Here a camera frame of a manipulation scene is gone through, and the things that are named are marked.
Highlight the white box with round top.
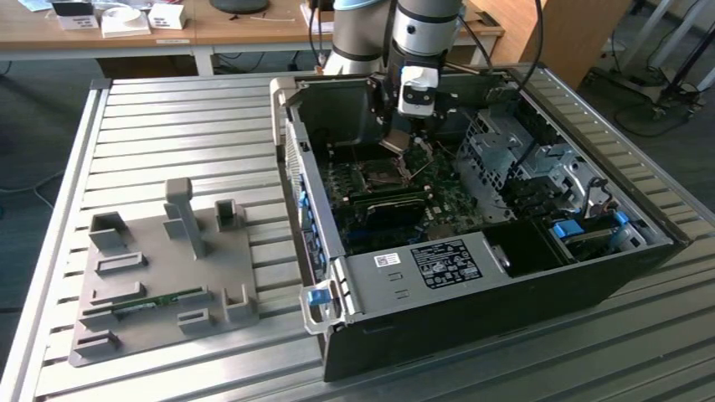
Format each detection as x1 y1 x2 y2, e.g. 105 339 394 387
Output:
101 7 153 39

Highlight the grey parts rack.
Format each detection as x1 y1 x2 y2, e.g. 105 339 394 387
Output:
66 178 263 369

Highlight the green motherboard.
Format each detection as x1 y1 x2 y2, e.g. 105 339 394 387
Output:
313 140 489 257

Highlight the black open PC case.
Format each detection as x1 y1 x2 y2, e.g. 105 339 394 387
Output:
270 61 698 383

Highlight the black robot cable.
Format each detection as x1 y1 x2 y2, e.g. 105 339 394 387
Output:
458 0 548 91

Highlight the wooden cabinet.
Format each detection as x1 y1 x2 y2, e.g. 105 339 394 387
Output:
520 0 638 89

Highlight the small CPU plate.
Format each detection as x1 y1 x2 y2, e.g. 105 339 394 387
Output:
379 129 418 156

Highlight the black graphics card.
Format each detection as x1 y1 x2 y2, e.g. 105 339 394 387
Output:
366 200 430 229

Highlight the metal socket cover frame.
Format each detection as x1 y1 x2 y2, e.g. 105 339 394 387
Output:
397 140 443 185

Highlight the black RAM slot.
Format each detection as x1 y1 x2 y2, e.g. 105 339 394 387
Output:
353 195 430 207
349 188 426 200

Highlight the white box with black card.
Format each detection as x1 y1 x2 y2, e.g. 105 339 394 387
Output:
53 2 101 31

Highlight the silver metal drive cage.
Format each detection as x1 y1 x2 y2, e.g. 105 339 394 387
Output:
455 81 582 219

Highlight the coloured wire bundle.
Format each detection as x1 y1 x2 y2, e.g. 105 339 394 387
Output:
586 178 620 219

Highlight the blue disk carrier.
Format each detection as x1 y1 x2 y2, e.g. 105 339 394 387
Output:
550 219 586 243

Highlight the black plastic shroud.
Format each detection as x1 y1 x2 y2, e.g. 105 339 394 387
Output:
484 219 574 280

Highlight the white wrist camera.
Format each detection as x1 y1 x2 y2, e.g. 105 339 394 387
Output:
397 64 441 116

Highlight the grey power supply with labels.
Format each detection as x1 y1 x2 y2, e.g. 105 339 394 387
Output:
333 233 513 326

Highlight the black round monitor base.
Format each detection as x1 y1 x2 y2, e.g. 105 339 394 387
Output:
210 0 270 13

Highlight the blue card retainer bar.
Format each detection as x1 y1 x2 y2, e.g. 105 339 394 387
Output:
298 183 326 277

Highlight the white printed box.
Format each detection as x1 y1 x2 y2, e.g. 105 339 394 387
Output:
149 3 187 30

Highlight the CPU socket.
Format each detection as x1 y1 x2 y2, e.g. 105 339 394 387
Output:
355 157 414 192

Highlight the small cardboard box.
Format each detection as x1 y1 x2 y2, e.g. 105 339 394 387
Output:
301 3 335 34

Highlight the green RAM stick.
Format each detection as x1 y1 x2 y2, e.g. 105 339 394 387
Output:
111 292 183 316

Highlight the wooden desk white frame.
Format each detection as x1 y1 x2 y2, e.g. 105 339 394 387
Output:
0 0 508 76

